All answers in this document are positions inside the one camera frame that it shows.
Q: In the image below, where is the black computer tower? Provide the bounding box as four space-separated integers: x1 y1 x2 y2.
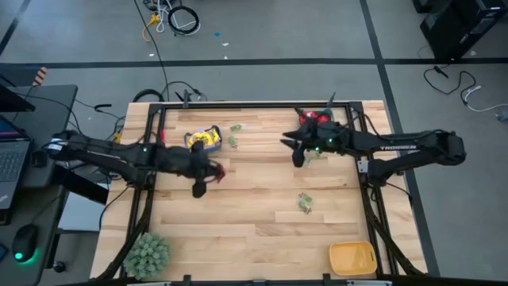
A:
419 0 508 61

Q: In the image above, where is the black desk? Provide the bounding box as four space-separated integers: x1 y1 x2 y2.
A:
0 83 79 286

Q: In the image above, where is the green artificial plant ball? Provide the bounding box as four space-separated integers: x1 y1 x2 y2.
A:
122 233 171 281

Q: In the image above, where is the black cable bundle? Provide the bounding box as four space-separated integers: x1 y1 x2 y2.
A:
132 88 166 103

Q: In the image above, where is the slate grey plastic bin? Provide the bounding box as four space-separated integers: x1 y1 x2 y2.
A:
183 125 224 154

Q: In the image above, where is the yellow Sour Patch packet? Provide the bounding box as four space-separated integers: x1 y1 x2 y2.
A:
187 130 202 150
198 127 219 150

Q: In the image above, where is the black coiled floor cable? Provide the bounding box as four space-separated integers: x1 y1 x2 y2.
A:
167 5 201 37

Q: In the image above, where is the white cable with plug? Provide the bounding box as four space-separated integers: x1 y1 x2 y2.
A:
462 84 508 114

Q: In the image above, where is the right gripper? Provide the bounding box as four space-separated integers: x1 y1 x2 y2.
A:
281 114 351 168

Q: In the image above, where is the black computer mouse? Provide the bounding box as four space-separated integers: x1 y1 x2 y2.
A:
11 223 42 266

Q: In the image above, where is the orange black striped marker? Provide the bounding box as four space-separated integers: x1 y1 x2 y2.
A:
31 66 49 87

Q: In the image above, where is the yellow plastic bin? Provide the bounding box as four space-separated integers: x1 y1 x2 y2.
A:
328 241 378 277

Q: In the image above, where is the yellow extension cable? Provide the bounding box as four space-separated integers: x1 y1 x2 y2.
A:
140 13 162 43

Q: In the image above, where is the black cable with plug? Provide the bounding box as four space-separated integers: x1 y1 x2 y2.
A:
422 64 478 105

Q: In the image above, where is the black laptop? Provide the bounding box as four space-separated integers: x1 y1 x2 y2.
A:
0 114 33 226

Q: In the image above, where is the long black floor cable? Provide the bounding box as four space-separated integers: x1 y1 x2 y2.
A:
133 0 171 102

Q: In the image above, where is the black aluminium table frame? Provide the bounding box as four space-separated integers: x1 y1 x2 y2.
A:
94 100 429 286

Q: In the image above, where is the teal plastic bin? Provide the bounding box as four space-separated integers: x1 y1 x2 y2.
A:
295 106 337 134

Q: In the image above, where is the small black desk device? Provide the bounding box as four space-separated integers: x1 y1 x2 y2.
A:
31 150 48 168

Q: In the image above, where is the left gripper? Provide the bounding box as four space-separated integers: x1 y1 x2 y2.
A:
158 141 221 199

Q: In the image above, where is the white floor cable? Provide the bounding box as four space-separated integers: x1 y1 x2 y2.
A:
155 0 199 37

